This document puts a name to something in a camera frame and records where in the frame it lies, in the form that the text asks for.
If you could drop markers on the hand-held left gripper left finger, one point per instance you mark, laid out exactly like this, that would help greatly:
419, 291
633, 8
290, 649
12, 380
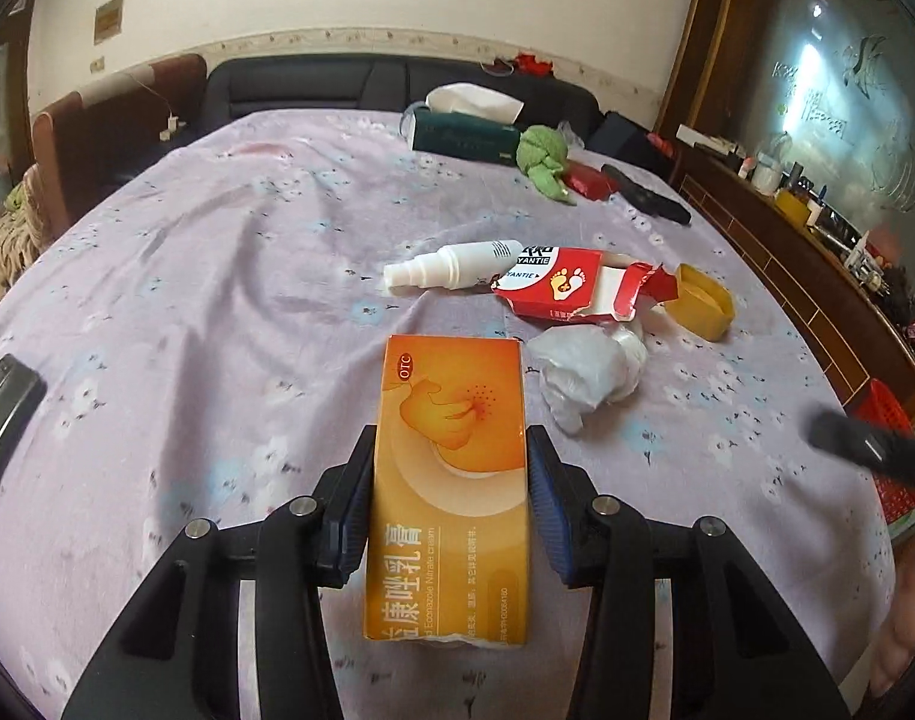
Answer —
352, 510

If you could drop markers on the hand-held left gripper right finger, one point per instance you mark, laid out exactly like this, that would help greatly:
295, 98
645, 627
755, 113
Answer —
551, 517

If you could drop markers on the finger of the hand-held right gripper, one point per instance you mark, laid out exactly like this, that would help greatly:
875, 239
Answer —
870, 442

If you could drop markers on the red plastic basket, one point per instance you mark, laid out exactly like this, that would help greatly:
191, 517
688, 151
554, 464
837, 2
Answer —
903, 499

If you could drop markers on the orange medicine box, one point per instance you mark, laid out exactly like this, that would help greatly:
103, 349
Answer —
450, 480

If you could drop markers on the white plastic bag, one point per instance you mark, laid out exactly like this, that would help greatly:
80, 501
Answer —
585, 367

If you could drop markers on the yellow plastic container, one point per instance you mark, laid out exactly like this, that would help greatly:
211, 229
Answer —
701, 311

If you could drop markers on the torn red box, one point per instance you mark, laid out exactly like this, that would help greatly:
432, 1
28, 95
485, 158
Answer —
547, 281

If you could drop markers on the white spray bottle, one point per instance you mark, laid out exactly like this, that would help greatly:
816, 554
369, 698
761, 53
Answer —
465, 262

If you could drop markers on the person's right forearm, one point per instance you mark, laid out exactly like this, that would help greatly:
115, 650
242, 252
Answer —
911, 615

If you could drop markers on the black handbag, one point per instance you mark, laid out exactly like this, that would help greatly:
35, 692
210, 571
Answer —
898, 292

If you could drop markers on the wooden counter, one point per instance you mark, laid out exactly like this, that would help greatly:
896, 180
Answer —
787, 277

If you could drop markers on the yellow tub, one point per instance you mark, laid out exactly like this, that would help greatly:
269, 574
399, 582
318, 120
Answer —
791, 206

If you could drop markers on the floral purple tablecloth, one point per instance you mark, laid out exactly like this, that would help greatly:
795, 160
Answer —
202, 277

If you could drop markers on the black remote control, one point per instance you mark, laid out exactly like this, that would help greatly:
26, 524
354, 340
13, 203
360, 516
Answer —
645, 195

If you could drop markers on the red packet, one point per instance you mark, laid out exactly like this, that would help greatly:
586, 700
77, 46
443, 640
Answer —
588, 180

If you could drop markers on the white flat box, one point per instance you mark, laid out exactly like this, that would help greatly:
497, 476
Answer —
708, 139

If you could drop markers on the black phone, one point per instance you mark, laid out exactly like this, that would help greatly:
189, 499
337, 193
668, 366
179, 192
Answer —
7, 405

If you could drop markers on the green cloth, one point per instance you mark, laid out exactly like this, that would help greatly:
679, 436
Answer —
540, 150

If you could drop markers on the dark green tissue box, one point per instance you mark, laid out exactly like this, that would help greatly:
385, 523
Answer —
457, 139

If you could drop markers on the clear plastic bag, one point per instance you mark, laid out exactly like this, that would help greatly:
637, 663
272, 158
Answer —
570, 131

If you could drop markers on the black bag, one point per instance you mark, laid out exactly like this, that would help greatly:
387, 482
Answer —
622, 135

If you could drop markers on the frosted glass panel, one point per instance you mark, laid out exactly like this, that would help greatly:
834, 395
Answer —
840, 52

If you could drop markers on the white charger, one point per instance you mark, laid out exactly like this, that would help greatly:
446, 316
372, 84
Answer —
174, 125

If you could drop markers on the black sofa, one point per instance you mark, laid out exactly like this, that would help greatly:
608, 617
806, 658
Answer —
315, 86

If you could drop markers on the patterned throw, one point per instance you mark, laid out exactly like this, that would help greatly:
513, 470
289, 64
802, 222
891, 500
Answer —
7, 240

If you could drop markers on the brown chair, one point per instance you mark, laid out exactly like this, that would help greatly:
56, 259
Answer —
90, 150

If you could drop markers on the red cloth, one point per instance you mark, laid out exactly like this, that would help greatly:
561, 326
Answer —
534, 64

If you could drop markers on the small wall plaque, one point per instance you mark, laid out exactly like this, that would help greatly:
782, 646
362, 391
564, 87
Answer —
109, 20

